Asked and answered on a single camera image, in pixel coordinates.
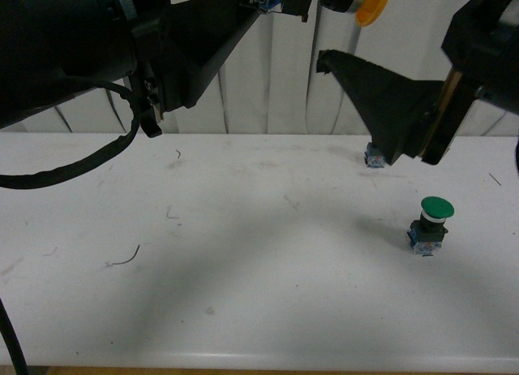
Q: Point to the green mushroom push button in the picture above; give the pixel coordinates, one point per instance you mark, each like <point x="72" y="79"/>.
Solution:
<point x="427" y="233"/>

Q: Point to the short dark wire scrap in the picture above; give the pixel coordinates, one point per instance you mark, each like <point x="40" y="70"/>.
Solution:
<point x="495" y="179"/>

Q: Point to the red mushroom push button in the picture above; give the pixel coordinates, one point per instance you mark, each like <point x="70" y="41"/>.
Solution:
<point x="374" y="158"/>

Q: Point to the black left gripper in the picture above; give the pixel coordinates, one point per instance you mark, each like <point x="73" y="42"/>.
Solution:
<point x="179" y="49"/>

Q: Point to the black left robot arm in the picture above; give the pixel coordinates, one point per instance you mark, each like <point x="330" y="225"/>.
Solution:
<point x="46" y="43"/>

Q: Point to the curved dark wire scrap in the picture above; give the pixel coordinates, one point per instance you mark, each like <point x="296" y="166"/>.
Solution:
<point x="124" y="262"/>

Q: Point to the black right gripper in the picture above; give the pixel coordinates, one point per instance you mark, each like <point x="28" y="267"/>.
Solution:
<point x="481" y="44"/>

